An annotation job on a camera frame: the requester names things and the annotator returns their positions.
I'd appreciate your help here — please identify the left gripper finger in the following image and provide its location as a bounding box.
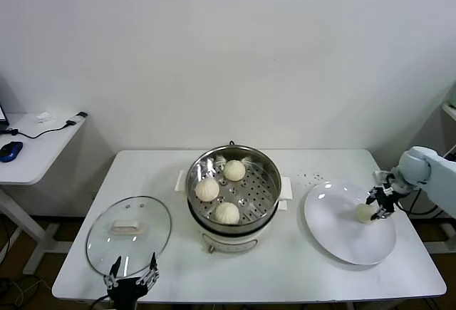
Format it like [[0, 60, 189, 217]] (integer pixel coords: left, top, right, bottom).
[[103, 255, 123, 289], [137, 251, 161, 288]]

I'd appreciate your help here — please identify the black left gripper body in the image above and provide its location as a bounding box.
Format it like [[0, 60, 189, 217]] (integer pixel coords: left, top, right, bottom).
[[106, 277, 151, 310]]

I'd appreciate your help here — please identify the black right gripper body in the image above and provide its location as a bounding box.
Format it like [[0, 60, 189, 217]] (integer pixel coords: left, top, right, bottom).
[[373, 181, 398, 215]]

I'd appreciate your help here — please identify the white steamed baozi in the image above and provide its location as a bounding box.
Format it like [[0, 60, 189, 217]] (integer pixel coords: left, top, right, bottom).
[[195, 179, 220, 203], [355, 202, 378, 224], [214, 202, 240, 225], [223, 159, 246, 182]]

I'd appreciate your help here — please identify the glass lid with cream handle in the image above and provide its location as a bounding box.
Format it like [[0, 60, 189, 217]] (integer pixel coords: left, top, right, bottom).
[[84, 195, 172, 278]]

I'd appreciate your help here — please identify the perforated steel steamer basket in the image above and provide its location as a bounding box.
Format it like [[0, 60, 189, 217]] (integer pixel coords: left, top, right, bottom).
[[185, 148, 281, 235]]

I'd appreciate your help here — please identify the white round plate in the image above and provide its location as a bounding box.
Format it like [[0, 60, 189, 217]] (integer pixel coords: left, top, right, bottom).
[[303, 180, 397, 266]]

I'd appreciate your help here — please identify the white stand base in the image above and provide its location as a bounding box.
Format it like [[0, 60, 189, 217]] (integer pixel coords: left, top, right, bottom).
[[438, 222, 456, 254]]

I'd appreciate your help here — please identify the cream electric cooking pot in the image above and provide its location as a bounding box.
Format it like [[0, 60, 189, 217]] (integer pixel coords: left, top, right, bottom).
[[174, 170, 294, 255]]

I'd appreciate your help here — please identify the white shelf board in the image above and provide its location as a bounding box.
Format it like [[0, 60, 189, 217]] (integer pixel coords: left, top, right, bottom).
[[440, 103, 456, 124]]

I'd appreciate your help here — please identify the white side table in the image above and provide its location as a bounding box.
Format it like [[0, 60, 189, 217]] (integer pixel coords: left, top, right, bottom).
[[0, 112, 90, 276]]

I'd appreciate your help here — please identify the blue computer mouse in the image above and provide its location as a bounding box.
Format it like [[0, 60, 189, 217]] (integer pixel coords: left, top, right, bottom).
[[0, 141, 24, 163]]

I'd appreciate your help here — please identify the black laptop screen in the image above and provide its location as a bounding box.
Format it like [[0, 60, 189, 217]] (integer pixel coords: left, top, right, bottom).
[[0, 104, 11, 133]]

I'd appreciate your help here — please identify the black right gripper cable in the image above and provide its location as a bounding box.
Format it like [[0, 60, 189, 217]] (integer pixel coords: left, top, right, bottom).
[[394, 195, 442, 215]]

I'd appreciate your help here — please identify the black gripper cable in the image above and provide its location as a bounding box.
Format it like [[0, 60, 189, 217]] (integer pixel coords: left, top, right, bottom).
[[394, 195, 442, 215], [88, 293, 112, 310]]

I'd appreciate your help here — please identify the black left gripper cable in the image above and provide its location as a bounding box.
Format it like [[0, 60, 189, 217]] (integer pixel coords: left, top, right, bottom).
[[88, 293, 112, 310]]

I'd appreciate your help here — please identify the black hanging power cable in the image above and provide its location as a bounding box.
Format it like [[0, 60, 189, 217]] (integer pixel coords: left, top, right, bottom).
[[407, 141, 456, 218]]

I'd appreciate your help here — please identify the white floor cable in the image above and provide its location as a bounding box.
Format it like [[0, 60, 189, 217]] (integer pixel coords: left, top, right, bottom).
[[13, 277, 54, 306]]

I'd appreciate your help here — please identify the black cable with adapter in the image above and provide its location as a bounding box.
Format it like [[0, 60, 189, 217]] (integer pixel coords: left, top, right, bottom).
[[0, 111, 89, 140]]

